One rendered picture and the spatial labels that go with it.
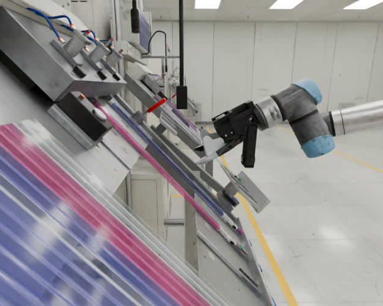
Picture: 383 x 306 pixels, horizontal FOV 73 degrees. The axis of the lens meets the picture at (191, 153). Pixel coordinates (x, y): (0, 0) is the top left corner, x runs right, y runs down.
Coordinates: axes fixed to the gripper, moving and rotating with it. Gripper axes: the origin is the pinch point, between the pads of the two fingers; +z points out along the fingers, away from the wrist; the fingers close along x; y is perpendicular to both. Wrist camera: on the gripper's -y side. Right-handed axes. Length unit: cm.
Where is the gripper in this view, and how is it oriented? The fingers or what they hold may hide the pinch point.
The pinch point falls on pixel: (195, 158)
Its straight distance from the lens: 70.5
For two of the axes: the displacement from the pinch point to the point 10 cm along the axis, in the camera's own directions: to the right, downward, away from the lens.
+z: -8.9, 4.5, 1.0
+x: 0.1, 2.5, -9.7
